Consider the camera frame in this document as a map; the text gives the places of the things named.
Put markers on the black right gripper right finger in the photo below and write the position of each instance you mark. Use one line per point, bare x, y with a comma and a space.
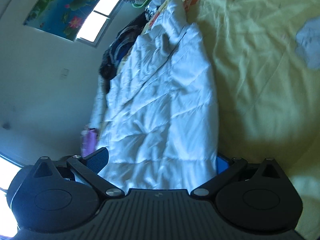
236, 170

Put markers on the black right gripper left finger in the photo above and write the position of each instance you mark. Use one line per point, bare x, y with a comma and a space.
75, 178

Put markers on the white puffer jacket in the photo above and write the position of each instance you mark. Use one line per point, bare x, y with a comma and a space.
161, 121

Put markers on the dark folded clothes pile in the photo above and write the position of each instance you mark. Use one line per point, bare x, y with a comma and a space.
123, 42

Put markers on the purple garment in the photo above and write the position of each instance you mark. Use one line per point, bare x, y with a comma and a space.
88, 141

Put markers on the white printed quilt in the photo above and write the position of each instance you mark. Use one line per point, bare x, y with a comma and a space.
99, 107

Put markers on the yellow floral bed sheet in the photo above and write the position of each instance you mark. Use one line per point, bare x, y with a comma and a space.
268, 92

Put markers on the bright window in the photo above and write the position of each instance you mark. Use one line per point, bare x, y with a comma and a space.
97, 21

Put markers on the lotus flower roller blind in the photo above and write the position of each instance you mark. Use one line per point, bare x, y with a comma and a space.
62, 18

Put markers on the silver crumpled plastic bag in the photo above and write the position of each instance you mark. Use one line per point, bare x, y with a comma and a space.
152, 8

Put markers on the white wall switch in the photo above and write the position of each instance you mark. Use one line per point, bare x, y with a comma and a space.
64, 73

